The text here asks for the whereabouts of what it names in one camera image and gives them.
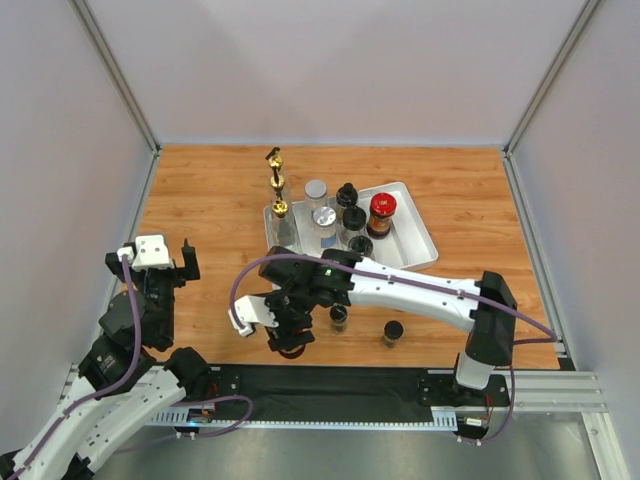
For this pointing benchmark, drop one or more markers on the red lid sauce jar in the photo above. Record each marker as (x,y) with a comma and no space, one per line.
(293,353)
(382,208)

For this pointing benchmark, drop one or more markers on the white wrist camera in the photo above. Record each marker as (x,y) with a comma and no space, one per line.
(248,312)
(147,252)

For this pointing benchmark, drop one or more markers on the right aluminium corner post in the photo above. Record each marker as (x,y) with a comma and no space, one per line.
(568,45)

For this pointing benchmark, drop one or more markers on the clear glass oil bottle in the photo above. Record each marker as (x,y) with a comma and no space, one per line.
(283,227)

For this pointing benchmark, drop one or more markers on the aluminium corner post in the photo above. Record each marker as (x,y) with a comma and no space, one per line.
(97,38)
(568,45)

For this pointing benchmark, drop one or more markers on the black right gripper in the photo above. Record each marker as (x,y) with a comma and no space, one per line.
(288,338)

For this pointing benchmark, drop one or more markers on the salt jar blue label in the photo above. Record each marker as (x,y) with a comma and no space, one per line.
(316,194)

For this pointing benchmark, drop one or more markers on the black knob grinder bottle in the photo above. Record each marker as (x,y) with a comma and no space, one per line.
(354,220)

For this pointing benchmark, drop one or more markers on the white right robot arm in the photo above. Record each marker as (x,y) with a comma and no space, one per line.
(484,308)

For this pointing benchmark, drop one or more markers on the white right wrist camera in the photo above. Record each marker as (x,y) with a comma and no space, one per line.
(248,312)

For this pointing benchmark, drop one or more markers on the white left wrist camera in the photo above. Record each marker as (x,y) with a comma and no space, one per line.
(147,252)

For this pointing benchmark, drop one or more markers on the left aluminium corner post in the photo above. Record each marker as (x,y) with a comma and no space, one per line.
(97,38)

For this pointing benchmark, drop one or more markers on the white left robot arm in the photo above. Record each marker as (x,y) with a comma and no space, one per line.
(106,404)

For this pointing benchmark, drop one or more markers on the black cap spice bottle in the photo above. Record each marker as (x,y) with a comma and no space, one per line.
(346,196)

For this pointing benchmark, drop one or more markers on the glass oil bottle dark sauce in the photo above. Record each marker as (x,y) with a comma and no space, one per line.
(280,186)

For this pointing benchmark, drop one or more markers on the small black lid spice jar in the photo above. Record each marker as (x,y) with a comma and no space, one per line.
(392,332)
(338,315)

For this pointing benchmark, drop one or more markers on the aluminium frame rail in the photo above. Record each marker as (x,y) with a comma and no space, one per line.
(353,398)

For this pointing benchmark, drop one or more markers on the white divided organizer tray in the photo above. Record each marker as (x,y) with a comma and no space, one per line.
(408,246)

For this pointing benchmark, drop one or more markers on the salt jar silver lid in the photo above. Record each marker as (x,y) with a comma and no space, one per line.
(324,224)

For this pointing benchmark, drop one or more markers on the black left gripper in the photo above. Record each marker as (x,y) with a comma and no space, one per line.
(192,270)

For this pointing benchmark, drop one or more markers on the glass oil bottle brown sauce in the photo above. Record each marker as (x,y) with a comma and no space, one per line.
(274,160)

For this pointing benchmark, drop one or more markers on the white powder jar black lid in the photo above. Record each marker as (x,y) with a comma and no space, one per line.
(361,245)

